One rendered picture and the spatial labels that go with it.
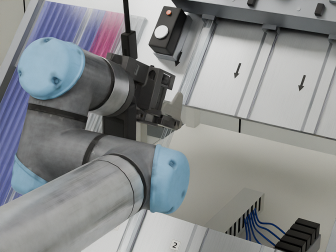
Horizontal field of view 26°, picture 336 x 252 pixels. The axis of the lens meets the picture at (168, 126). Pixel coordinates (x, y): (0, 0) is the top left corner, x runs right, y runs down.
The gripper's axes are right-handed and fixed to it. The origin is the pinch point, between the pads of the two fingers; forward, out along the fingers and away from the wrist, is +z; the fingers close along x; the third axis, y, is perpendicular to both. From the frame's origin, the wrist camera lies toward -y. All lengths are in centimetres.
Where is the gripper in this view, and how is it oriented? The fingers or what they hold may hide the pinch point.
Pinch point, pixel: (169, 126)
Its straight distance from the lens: 116.8
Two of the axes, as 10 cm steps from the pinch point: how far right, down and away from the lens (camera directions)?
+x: -8.5, -2.1, 4.8
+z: 4.5, 1.5, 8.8
